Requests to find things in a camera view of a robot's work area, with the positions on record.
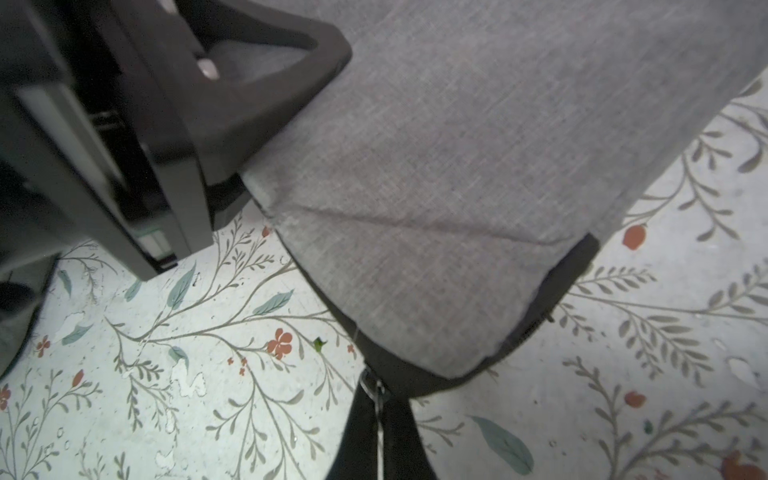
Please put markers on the grey laptop bag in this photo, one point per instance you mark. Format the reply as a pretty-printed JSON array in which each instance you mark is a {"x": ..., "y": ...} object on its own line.
[{"x": 467, "y": 165}]

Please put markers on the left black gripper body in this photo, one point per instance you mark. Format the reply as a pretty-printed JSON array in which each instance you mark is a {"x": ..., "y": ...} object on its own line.
[{"x": 127, "y": 122}]

